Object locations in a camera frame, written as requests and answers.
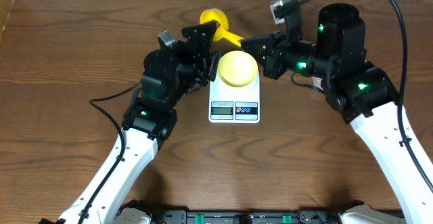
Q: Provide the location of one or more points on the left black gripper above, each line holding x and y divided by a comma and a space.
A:
198, 62

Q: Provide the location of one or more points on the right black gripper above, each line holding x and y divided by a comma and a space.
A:
271, 57

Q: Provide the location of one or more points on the yellow measuring scoop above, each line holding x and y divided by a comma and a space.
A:
222, 31

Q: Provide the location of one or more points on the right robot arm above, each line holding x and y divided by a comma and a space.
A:
361, 92

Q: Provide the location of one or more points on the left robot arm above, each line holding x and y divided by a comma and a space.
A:
169, 73

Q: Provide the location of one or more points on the pale yellow bowl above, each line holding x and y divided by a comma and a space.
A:
237, 69

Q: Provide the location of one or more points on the white digital kitchen scale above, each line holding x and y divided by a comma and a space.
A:
229, 104

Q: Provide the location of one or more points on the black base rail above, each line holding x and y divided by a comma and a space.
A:
207, 217

